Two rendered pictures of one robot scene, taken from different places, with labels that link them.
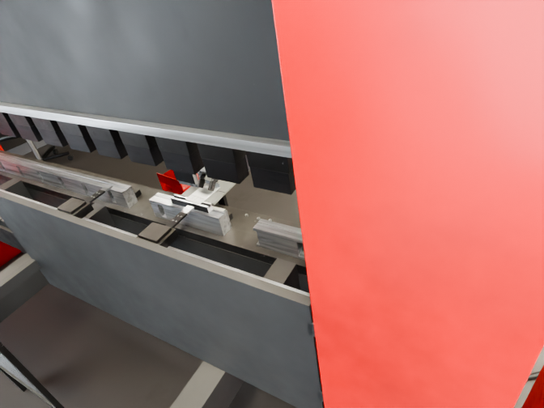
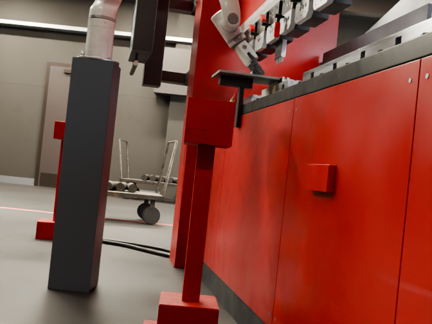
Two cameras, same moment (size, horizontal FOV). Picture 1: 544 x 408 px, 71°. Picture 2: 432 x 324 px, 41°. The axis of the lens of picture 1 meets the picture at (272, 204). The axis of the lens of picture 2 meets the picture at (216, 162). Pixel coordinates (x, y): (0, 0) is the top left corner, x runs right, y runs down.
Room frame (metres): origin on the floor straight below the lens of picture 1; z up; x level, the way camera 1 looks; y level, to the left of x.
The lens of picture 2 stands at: (3.33, 1.88, 0.57)
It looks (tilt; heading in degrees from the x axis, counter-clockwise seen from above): 1 degrees up; 223
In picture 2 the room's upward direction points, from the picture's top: 6 degrees clockwise
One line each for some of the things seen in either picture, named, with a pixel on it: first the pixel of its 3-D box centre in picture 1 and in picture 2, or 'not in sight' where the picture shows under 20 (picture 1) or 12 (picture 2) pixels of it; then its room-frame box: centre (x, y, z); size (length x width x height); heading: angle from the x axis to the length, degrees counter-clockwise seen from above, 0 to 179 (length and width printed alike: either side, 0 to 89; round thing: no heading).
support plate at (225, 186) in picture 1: (215, 183); (244, 77); (1.43, 0.23, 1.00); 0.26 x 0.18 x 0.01; 144
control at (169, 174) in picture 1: (182, 183); (209, 119); (1.89, 0.48, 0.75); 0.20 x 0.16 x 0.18; 47
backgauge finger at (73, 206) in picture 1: (87, 199); not in sight; (1.46, 0.80, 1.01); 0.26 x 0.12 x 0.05; 144
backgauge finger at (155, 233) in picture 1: (168, 224); not in sight; (1.17, 0.40, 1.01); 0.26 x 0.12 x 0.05; 144
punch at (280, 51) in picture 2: (185, 176); (280, 52); (1.31, 0.31, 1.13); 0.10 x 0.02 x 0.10; 54
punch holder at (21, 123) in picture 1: (29, 121); not in sight; (1.89, 1.10, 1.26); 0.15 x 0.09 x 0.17; 54
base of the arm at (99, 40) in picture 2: not in sight; (99, 42); (1.85, -0.28, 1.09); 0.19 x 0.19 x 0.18
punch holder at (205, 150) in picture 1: (224, 154); (268, 34); (1.18, 0.13, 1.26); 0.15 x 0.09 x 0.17; 54
